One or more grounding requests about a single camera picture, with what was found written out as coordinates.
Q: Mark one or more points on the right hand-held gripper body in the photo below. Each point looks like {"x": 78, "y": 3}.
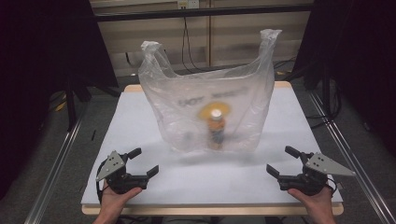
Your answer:
{"x": 308, "y": 180}

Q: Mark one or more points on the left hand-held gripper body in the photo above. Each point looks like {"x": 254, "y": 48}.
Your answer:
{"x": 123, "y": 182}

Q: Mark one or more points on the orange bottle with white cap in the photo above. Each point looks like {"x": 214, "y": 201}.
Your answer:
{"x": 216, "y": 129}

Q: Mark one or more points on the clear plastic bag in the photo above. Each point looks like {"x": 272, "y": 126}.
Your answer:
{"x": 186, "y": 93}

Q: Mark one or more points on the person's left hand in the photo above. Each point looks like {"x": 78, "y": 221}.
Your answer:
{"x": 115, "y": 199}

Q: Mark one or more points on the person's right hand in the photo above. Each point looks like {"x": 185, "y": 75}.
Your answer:
{"x": 317, "y": 202}

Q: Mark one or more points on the small black stick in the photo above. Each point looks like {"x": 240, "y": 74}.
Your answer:
{"x": 93, "y": 134}

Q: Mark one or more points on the black metal stand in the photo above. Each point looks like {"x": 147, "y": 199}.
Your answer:
{"x": 71, "y": 105}

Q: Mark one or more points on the black curtain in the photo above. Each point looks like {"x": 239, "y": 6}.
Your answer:
{"x": 358, "y": 46}
{"x": 37, "y": 62}

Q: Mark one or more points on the black horizontal bar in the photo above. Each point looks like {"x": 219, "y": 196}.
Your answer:
{"x": 202, "y": 12}

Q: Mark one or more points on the metal floor rail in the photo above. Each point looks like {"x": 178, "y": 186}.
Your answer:
{"x": 53, "y": 177}
{"x": 351, "y": 152}

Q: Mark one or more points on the white wall socket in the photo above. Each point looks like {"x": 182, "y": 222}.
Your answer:
{"x": 188, "y": 3}

